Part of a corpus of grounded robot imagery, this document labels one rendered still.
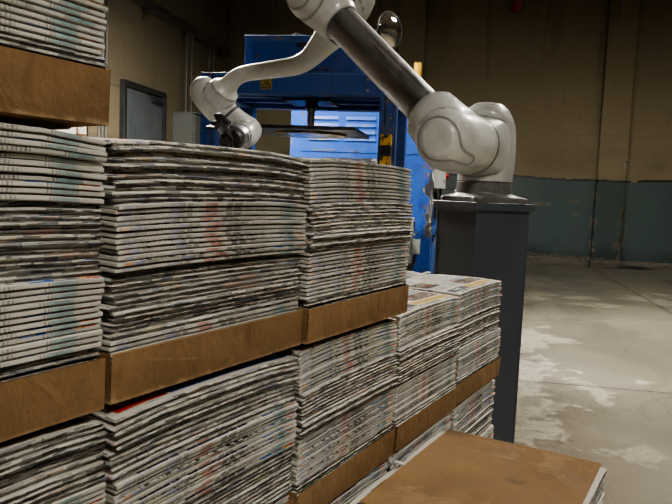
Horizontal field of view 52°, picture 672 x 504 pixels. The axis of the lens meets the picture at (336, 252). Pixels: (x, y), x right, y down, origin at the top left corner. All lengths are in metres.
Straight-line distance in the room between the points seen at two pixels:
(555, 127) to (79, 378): 10.37
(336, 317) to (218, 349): 0.22
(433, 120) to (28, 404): 1.34
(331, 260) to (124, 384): 0.34
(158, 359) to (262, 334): 0.15
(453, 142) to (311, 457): 1.00
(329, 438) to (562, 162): 9.97
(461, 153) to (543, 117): 9.07
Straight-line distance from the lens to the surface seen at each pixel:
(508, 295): 1.97
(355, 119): 5.58
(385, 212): 0.96
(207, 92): 2.42
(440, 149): 1.71
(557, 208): 10.75
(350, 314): 0.90
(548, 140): 10.76
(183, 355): 0.66
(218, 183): 0.68
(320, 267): 0.83
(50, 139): 0.55
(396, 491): 1.03
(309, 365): 0.85
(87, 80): 0.57
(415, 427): 1.20
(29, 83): 0.53
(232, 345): 0.71
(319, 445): 0.91
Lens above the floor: 1.02
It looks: 5 degrees down
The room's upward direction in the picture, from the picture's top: 2 degrees clockwise
